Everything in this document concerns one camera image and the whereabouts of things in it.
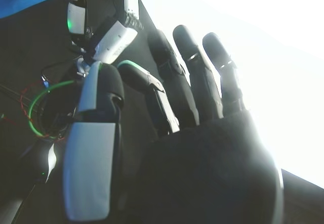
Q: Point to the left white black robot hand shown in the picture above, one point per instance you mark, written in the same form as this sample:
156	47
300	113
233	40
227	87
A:
202	173

